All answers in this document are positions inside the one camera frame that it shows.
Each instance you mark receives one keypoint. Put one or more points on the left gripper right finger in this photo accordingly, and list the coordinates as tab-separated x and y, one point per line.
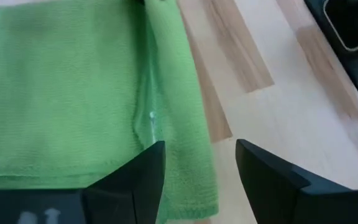
275	186

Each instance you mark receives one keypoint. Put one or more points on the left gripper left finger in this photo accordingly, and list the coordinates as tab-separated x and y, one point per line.
120	193

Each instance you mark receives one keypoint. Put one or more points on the green microfiber towel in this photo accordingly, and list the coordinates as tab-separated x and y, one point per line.
57	93

